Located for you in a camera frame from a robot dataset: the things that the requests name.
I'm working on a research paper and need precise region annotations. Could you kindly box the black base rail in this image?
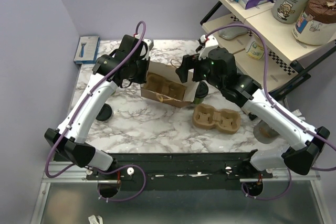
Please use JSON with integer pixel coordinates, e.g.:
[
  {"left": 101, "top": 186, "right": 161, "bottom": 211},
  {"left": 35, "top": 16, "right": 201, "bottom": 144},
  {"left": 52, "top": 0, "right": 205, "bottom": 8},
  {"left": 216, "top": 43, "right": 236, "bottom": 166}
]
[{"left": 86, "top": 152, "right": 276, "bottom": 191}]

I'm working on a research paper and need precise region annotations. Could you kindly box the green paper cup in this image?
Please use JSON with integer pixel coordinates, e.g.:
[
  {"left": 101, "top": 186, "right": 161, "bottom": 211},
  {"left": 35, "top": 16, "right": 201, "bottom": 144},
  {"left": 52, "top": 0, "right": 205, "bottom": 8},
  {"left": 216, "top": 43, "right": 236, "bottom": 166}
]
[{"left": 193, "top": 81, "right": 208, "bottom": 104}]

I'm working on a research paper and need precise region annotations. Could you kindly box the brown paper bag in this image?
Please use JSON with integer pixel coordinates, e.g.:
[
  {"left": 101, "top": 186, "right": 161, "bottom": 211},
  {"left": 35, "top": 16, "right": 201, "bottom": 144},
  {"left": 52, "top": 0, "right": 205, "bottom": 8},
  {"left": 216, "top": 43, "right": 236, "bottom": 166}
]
[{"left": 140, "top": 61, "right": 198, "bottom": 108}]

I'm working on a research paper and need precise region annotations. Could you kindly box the white plastic scrap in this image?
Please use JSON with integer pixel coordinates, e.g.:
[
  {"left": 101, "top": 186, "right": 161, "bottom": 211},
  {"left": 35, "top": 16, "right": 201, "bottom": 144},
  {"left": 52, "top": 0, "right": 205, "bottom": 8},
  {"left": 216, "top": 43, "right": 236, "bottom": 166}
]
[{"left": 88, "top": 215, "right": 103, "bottom": 224}]

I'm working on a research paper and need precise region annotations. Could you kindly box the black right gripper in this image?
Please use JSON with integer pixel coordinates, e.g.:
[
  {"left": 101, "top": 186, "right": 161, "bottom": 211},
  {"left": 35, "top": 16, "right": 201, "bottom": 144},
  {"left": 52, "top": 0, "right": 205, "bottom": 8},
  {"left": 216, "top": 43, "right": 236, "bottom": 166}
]
[{"left": 175, "top": 53, "right": 224, "bottom": 91}]

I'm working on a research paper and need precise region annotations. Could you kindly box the beige black folding shelf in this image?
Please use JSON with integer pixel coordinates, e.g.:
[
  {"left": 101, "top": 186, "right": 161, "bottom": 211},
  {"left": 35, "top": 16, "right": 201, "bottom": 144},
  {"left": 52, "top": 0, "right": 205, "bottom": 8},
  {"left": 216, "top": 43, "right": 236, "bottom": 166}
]
[{"left": 200, "top": 0, "right": 335, "bottom": 100}]

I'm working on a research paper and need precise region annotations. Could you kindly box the grey stone-shaped pouch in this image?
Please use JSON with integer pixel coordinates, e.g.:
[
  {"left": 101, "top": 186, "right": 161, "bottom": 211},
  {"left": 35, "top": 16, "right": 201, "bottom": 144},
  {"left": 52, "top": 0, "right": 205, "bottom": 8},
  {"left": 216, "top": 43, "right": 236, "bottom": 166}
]
[{"left": 218, "top": 27, "right": 248, "bottom": 40}]

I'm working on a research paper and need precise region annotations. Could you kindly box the black plastic cup lid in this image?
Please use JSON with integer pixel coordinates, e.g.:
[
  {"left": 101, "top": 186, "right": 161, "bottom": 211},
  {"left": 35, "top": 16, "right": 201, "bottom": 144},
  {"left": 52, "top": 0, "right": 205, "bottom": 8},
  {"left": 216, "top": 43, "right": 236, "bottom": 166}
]
[
  {"left": 96, "top": 103, "right": 113, "bottom": 121},
  {"left": 195, "top": 81, "right": 209, "bottom": 99}
]

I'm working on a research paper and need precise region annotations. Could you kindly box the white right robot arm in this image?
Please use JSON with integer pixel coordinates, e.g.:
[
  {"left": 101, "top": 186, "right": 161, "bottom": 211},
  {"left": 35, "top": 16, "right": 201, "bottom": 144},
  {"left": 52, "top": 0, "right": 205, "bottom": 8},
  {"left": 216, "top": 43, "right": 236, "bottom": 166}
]
[{"left": 175, "top": 47, "right": 330, "bottom": 178}]

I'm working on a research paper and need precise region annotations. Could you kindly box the blue razor package box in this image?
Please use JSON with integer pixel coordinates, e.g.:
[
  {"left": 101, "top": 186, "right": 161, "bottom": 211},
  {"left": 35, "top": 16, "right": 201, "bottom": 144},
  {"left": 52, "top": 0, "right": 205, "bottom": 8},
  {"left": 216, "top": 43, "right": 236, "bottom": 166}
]
[{"left": 73, "top": 36, "right": 100, "bottom": 65}]

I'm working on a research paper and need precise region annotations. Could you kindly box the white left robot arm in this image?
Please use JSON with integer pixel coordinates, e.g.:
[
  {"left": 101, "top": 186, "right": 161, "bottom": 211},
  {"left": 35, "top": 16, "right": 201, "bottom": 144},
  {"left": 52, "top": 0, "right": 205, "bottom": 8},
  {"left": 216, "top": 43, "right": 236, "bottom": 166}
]
[{"left": 44, "top": 35, "right": 153, "bottom": 179}]

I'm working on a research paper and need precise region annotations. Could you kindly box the brown cardboard cup carrier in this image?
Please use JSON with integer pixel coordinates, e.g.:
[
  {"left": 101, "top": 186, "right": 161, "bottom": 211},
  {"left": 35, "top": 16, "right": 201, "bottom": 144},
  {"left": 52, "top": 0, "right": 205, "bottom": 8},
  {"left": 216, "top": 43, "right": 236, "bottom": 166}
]
[
  {"left": 144, "top": 73, "right": 186, "bottom": 101},
  {"left": 192, "top": 103, "right": 241, "bottom": 134}
]

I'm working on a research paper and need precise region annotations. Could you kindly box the white printed mug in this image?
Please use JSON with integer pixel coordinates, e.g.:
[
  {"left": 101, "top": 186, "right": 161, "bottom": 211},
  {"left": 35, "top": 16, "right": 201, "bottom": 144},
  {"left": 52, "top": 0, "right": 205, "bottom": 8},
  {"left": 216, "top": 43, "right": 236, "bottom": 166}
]
[{"left": 245, "top": 34, "right": 265, "bottom": 60}]

